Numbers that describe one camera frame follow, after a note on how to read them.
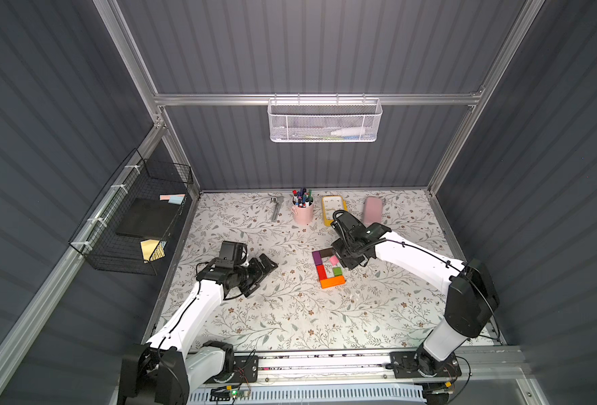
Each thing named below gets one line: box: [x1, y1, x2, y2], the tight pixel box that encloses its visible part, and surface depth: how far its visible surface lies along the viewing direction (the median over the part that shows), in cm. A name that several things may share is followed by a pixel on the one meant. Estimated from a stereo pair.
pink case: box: [363, 195, 383, 228], surface depth 113 cm
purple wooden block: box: [311, 250, 323, 266], surface depth 99 cm
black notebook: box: [115, 197, 183, 239], surface depth 76 cm
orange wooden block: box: [320, 275, 346, 289], surface depth 93 cm
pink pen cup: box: [290, 187, 315, 226], surface depth 104 cm
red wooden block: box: [316, 264, 328, 281], surface depth 96 cm
